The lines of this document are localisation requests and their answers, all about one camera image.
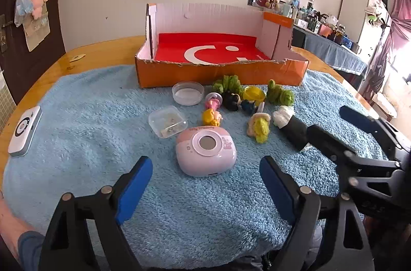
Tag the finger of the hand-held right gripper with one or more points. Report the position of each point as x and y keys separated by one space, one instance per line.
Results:
x=359 y=118
x=327 y=142

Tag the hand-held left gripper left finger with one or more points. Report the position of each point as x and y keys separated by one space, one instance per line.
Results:
x=135 y=190

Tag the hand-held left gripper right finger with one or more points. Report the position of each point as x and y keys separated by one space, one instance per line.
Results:
x=276 y=184

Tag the black and white fabric roll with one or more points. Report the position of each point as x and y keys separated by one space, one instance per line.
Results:
x=292 y=130

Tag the yellow plush toy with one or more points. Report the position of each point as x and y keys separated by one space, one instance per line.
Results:
x=258 y=126

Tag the green fuzzy scrunchie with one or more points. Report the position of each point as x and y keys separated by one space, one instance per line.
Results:
x=229 y=84
x=281 y=94

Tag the pink rounded electronic device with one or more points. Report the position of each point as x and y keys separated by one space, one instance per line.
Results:
x=205 y=162

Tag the clear square plastic box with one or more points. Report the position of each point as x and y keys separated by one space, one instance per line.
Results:
x=167 y=122

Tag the dark blue toy figurine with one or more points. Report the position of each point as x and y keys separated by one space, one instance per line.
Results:
x=249 y=105

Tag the yellow plastic cap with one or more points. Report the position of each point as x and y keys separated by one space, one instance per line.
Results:
x=253 y=94

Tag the yellow-haired toy figurine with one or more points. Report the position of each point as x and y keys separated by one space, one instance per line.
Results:
x=210 y=117

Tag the black-haired toy figurine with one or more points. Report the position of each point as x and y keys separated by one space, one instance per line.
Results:
x=231 y=101

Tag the pink figurine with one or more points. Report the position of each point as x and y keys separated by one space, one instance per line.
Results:
x=212 y=102

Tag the round clear plastic dish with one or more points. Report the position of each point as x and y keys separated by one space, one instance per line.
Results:
x=188 y=93

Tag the orange cardboard box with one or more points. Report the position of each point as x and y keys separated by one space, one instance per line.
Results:
x=192 y=75

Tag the white stool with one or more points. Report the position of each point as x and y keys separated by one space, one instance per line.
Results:
x=385 y=105

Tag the light blue fluffy blanket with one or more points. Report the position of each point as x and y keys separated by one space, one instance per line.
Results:
x=80 y=146

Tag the blue cloth covered side table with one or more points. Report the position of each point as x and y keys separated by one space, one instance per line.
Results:
x=327 y=53

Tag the green hanging toy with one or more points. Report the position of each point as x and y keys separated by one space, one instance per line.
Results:
x=374 y=20

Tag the row of cosmetic bottles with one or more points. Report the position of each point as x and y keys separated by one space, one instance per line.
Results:
x=321 y=24

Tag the white cabinet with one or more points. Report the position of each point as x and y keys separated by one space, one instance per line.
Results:
x=356 y=11

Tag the pink curtain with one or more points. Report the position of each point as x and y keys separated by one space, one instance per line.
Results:
x=399 y=8

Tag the white flat electronic device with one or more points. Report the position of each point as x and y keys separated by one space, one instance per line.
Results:
x=24 y=130

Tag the small table sticker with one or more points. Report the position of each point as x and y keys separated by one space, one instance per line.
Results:
x=77 y=58

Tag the dark brown door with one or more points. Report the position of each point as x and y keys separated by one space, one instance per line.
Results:
x=9 y=72

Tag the hanging paper note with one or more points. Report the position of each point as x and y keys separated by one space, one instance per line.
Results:
x=37 y=33

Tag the clear plastic bag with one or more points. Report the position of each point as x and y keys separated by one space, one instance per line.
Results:
x=22 y=6

